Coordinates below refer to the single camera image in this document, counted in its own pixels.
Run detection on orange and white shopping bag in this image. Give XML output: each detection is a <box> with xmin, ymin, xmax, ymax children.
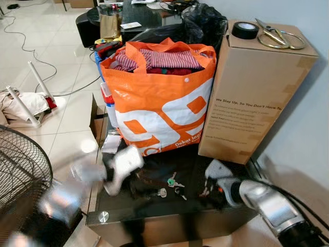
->
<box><xmin>100</xmin><ymin>39</ymin><xmax>217</xmax><ymax>156</ymax></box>

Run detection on gold handled scissors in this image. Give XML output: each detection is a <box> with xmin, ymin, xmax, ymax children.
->
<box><xmin>255</xmin><ymin>18</ymin><xmax>289</xmax><ymax>50</ymax></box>

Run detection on black floor cable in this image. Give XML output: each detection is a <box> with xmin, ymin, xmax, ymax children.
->
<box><xmin>0</xmin><ymin>14</ymin><xmax>101</xmax><ymax>97</ymax></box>

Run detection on white crumpled cloth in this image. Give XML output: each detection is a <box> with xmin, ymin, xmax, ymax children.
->
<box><xmin>0</xmin><ymin>86</ymin><xmax>51</xmax><ymax>123</ymax></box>

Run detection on brown paper bag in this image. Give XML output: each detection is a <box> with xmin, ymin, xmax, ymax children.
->
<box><xmin>99</xmin><ymin>13</ymin><xmax>122</xmax><ymax>40</ymax></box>

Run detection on black desk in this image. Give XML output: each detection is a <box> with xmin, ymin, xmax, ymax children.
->
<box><xmin>120</xmin><ymin>0</ymin><xmax>185</xmax><ymax>42</ymax></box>

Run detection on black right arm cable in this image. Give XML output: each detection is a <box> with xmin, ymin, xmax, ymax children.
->
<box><xmin>252</xmin><ymin>177</ymin><xmax>329</xmax><ymax>237</ymax></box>

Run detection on black tape roll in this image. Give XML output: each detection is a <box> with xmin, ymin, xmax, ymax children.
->
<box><xmin>231</xmin><ymin>22</ymin><xmax>260</xmax><ymax>40</ymax></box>

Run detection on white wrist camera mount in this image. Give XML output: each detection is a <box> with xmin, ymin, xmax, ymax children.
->
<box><xmin>205</xmin><ymin>159</ymin><xmax>235</xmax><ymax>182</ymax></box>
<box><xmin>104</xmin><ymin>146</ymin><xmax>145</xmax><ymax>197</ymax></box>

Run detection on white paper slip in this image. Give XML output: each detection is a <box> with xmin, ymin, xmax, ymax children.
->
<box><xmin>120</xmin><ymin>22</ymin><xmax>142</xmax><ymax>30</ymax></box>

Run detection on red striped clothes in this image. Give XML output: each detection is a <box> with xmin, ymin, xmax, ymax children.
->
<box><xmin>111</xmin><ymin>48</ymin><xmax>204</xmax><ymax>76</ymax></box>

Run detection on tall brown cardboard box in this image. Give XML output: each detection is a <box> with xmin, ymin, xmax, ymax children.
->
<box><xmin>198</xmin><ymin>20</ymin><xmax>319</xmax><ymax>165</ymax></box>

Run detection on black plastic rubbish bag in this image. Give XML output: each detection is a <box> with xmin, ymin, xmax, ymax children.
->
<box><xmin>129</xmin><ymin>2</ymin><xmax>228</xmax><ymax>47</ymax></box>

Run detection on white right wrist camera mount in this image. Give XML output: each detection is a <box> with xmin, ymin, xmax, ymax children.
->
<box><xmin>205</xmin><ymin>159</ymin><xmax>235</xmax><ymax>182</ymax></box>

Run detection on black wire fan grill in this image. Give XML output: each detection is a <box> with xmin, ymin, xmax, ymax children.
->
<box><xmin>0</xmin><ymin>125</ymin><xmax>53</xmax><ymax>243</ymax></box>

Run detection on black glass top table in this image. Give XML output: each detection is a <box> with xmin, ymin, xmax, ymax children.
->
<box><xmin>86</xmin><ymin>145</ymin><xmax>268</xmax><ymax>247</ymax></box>

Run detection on key bunch with green cap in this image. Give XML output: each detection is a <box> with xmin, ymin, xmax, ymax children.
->
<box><xmin>154</xmin><ymin>172</ymin><xmax>189</xmax><ymax>201</ymax></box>

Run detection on white folding rack frame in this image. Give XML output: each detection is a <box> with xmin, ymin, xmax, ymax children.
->
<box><xmin>5</xmin><ymin>61</ymin><xmax>56</xmax><ymax>129</ymax></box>

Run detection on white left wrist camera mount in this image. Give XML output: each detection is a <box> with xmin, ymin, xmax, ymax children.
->
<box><xmin>104</xmin><ymin>146</ymin><xmax>145</xmax><ymax>197</ymax></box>

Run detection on small open cardboard box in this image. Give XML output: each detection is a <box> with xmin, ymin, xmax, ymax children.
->
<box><xmin>89</xmin><ymin>95</ymin><xmax>109</xmax><ymax>146</ymax></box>

